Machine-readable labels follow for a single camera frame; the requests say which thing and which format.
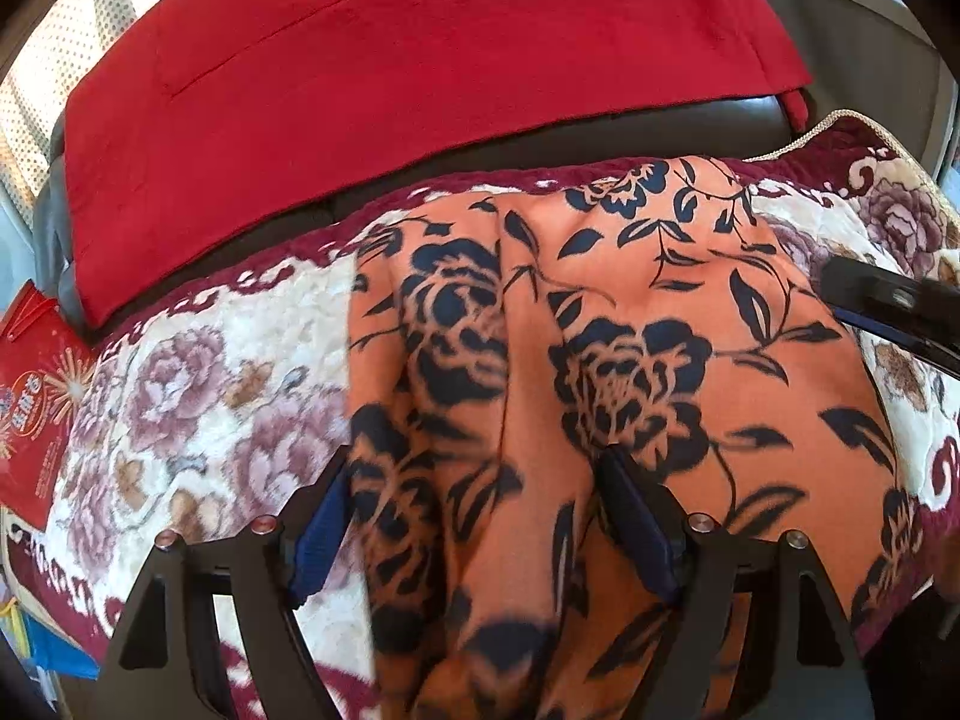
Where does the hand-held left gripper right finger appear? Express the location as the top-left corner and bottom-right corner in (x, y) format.
(596, 446), (875, 720)

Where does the floral plush blanket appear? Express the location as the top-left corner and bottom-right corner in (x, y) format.
(0, 111), (960, 720)

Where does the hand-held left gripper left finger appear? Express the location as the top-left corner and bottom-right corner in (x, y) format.
(96, 446), (353, 720)

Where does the dark leather sofa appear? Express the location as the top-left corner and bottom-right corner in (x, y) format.
(34, 0), (957, 331)

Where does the red printed bag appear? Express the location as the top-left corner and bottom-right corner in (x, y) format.
(0, 281), (98, 533)

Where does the cream patterned curtain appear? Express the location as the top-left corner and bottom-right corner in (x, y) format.
(0, 0), (162, 196)

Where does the orange floral garment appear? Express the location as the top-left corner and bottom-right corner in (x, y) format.
(346, 156), (927, 720)

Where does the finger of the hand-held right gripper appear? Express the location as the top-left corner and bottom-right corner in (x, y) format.
(821, 255), (960, 338)
(832, 307), (960, 377)

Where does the blue bag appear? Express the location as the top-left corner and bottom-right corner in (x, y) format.
(11, 600), (102, 683)

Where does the red cloth cover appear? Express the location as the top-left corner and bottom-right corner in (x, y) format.
(64, 0), (815, 327)

